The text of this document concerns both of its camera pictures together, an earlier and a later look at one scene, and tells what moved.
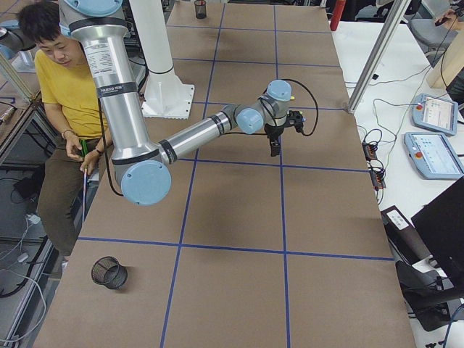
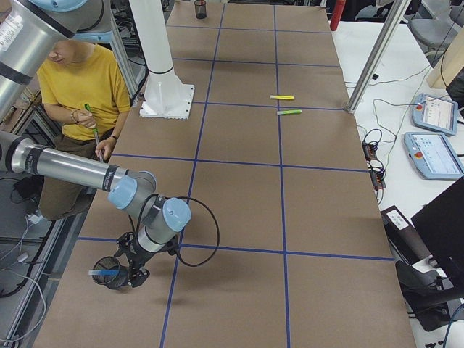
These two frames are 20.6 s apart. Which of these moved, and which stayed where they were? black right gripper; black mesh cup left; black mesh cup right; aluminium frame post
Moved: black right gripper
Stayed: black mesh cup left; black mesh cup right; aluminium frame post
